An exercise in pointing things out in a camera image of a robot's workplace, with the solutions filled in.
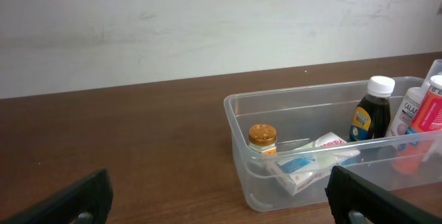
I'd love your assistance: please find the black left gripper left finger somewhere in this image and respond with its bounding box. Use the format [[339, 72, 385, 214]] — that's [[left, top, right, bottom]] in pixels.
[[2, 169, 113, 224]]

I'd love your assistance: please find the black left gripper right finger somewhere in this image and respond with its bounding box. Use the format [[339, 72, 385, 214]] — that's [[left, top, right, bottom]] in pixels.
[[325, 166, 441, 224]]

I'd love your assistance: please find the white Panadol box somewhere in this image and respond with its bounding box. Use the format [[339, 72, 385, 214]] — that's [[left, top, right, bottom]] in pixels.
[[266, 150, 360, 196]]

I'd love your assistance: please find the black bottle white cap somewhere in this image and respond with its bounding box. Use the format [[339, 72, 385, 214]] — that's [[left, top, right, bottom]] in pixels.
[[349, 75, 395, 142]]

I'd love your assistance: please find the orange Redoxon tube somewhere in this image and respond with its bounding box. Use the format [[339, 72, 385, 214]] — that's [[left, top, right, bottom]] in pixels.
[[392, 75, 441, 174]]

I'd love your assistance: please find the small gold-lid balm jar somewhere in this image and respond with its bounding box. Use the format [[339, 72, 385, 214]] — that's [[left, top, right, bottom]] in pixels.
[[248, 124, 278, 153]]

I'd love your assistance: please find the clear plastic container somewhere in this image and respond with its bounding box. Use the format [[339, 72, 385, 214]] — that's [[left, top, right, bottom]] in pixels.
[[224, 80, 441, 212]]

